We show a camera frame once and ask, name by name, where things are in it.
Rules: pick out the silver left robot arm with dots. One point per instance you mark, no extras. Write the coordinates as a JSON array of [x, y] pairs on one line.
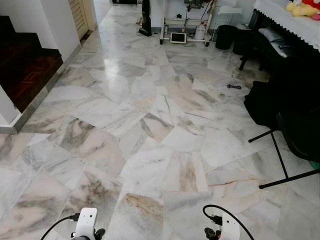
[[82, 238]]

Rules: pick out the green object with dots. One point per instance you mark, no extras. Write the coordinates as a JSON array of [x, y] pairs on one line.
[[315, 165]]

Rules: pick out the black bag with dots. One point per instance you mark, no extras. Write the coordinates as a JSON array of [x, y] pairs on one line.
[[262, 102]]

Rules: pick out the small black ribbed object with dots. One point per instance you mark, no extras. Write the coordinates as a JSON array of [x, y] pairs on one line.
[[234, 86]]

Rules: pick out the dark wooden staircase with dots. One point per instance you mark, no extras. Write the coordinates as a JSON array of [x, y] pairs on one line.
[[25, 65]]

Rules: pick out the black waste bin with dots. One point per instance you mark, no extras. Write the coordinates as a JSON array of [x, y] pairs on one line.
[[225, 37], [244, 42]]

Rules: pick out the white framed tablet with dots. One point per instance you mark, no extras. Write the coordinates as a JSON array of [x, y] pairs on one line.
[[178, 38]]

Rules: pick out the white plastic bottle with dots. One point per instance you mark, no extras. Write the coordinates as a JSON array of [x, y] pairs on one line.
[[200, 31]]

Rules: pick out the black bench with grey cushion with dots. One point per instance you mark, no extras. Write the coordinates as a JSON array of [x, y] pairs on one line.
[[272, 37]]

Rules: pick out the white metal cart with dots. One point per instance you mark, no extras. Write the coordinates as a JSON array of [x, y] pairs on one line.
[[186, 22]]

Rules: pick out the light wooden door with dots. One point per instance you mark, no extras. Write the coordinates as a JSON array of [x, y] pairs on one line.
[[80, 17]]

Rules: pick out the black upright stand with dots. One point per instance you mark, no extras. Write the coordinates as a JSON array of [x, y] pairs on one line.
[[145, 17]]

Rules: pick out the white lace tablecloth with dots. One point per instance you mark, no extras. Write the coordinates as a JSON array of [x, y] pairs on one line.
[[290, 22]]

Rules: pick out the yellow plush toy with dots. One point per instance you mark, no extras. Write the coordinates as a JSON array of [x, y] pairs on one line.
[[299, 9]]

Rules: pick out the red plush toy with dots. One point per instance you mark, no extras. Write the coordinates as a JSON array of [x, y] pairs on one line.
[[312, 3]]

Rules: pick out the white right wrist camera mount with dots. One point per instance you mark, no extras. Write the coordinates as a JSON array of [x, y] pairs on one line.
[[230, 227]]

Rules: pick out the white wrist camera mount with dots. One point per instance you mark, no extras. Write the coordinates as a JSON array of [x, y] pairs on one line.
[[86, 220], [230, 227]]

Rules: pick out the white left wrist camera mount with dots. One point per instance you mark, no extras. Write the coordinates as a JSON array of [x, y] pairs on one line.
[[86, 220]]

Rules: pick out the black metal leg frame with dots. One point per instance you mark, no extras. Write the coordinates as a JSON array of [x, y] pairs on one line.
[[282, 165]]

